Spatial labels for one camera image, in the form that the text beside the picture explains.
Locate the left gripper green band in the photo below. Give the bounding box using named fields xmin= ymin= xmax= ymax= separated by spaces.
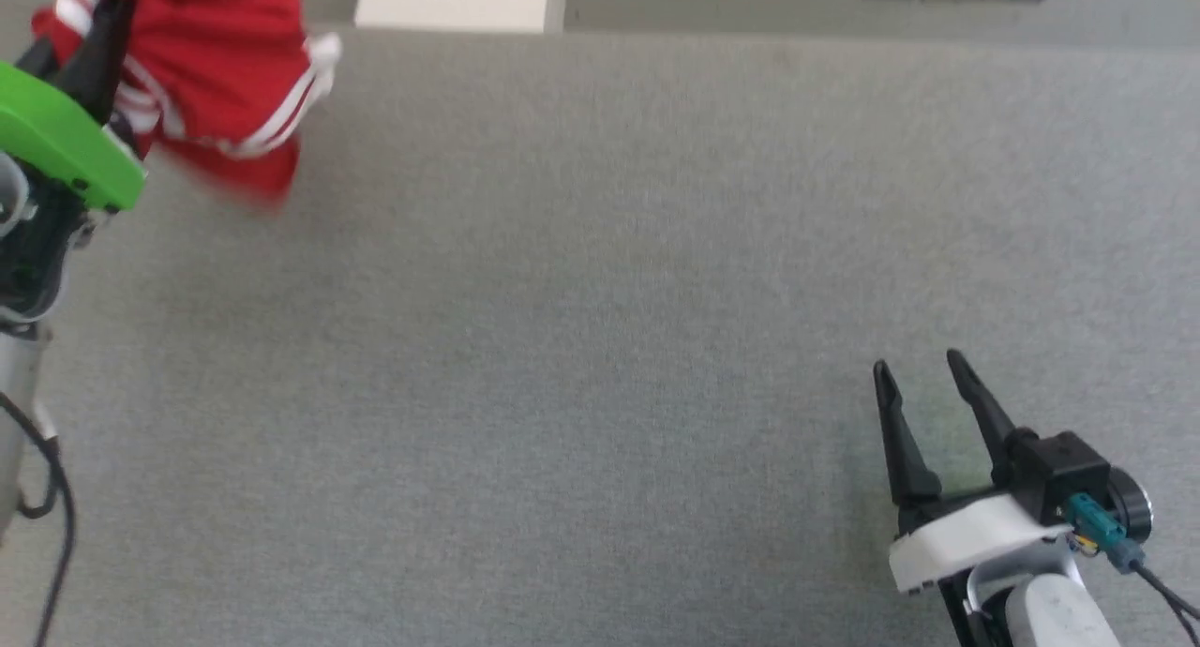
xmin=0 ymin=0 xmax=146 ymax=327

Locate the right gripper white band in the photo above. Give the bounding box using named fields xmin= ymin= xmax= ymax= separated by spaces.
xmin=873 ymin=349 xmax=1075 ymax=647

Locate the red garment with white stripes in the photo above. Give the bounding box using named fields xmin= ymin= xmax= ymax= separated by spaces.
xmin=33 ymin=0 xmax=343 ymax=207

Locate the grey fabric upholstered platform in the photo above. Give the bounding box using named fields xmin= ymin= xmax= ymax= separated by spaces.
xmin=0 ymin=26 xmax=1200 ymax=647

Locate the white rectangular pillar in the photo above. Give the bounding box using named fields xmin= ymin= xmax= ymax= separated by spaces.
xmin=353 ymin=0 xmax=569 ymax=36

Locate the teal right camera connector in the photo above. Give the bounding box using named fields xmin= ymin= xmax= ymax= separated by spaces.
xmin=1067 ymin=494 xmax=1147 ymax=575

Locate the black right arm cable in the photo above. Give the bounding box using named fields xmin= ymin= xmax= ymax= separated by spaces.
xmin=1130 ymin=555 xmax=1200 ymax=640

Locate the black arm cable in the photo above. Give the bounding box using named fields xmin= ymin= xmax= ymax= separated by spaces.
xmin=1130 ymin=555 xmax=1200 ymax=640
xmin=0 ymin=392 xmax=78 ymax=647

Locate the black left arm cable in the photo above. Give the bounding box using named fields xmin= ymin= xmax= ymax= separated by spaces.
xmin=0 ymin=392 xmax=78 ymax=647

